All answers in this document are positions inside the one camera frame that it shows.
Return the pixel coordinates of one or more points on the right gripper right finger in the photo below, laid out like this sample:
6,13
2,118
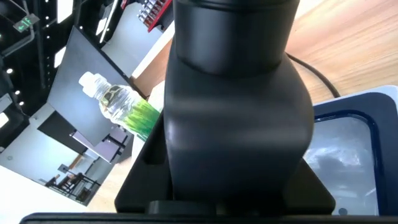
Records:
311,193

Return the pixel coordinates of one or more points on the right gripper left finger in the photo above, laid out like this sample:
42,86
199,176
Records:
138,189

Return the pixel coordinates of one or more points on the clear bottle with green label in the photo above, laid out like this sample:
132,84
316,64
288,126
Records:
124,107

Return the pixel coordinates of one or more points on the wooden counter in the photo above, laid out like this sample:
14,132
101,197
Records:
345,37

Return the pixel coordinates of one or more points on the red shop shelf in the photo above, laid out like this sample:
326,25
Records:
159,19

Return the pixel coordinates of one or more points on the row of bottles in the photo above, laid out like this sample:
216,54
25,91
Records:
151,11

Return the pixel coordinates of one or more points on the green exit sign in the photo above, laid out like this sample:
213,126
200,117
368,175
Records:
26,22

